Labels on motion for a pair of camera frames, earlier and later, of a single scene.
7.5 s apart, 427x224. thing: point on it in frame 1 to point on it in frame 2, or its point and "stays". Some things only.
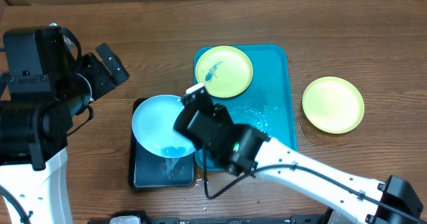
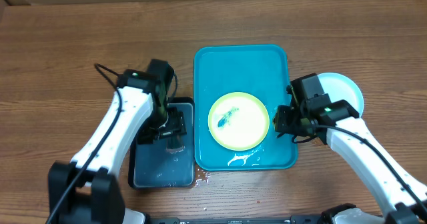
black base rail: x=302 y=219 stays
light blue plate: x=153 y=127 to x=339 y=87
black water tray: x=149 y=170 stays
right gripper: x=225 y=114 to x=283 y=123
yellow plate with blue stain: x=225 y=71 to x=238 y=121
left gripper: x=91 y=65 to x=177 y=126
